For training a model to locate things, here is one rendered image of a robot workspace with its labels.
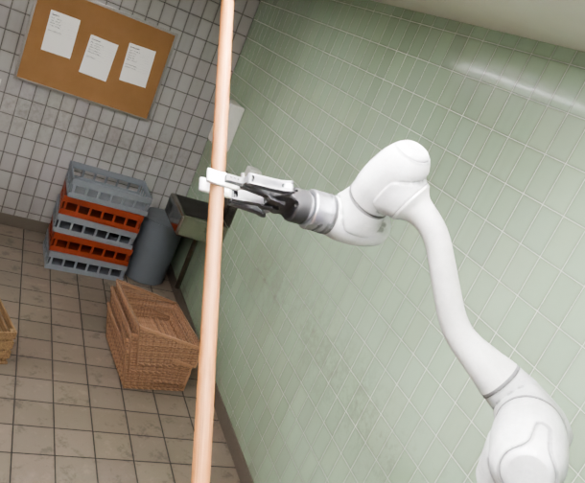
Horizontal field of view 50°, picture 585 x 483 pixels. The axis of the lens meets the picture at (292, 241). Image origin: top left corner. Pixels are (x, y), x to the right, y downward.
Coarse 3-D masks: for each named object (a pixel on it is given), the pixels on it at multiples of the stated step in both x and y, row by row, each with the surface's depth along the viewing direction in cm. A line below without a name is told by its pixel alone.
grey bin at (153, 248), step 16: (144, 224) 499; (160, 224) 495; (144, 240) 501; (160, 240) 500; (176, 240) 509; (144, 256) 504; (160, 256) 506; (128, 272) 513; (144, 272) 509; (160, 272) 516
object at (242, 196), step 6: (234, 192) 130; (240, 192) 130; (246, 192) 131; (228, 198) 129; (234, 198) 129; (240, 198) 130; (246, 198) 130; (252, 198) 131; (258, 198) 131; (252, 204) 131; (258, 204) 131; (264, 204) 131; (270, 210) 132; (276, 210) 132
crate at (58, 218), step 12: (60, 216) 461; (60, 228) 465; (72, 228) 479; (84, 228) 471; (96, 228) 474; (108, 228) 477; (96, 240) 478; (108, 240) 481; (120, 240) 496; (132, 240) 489
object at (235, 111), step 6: (234, 102) 487; (228, 108) 476; (234, 108) 473; (240, 108) 474; (228, 114) 474; (234, 114) 475; (240, 114) 476; (228, 120) 475; (234, 120) 477; (240, 120) 478; (228, 126) 477; (234, 126) 479; (210, 132) 501; (228, 132) 479; (234, 132) 481; (210, 138) 497; (228, 138) 481; (228, 144) 483
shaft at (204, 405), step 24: (216, 96) 134; (216, 120) 131; (216, 144) 128; (216, 168) 126; (216, 192) 123; (216, 216) 121; (216, 240) 119; (216, 264) 116; (216, 288) 115; (216, 312) 113; (216, 336) 111; (192, 480) 100
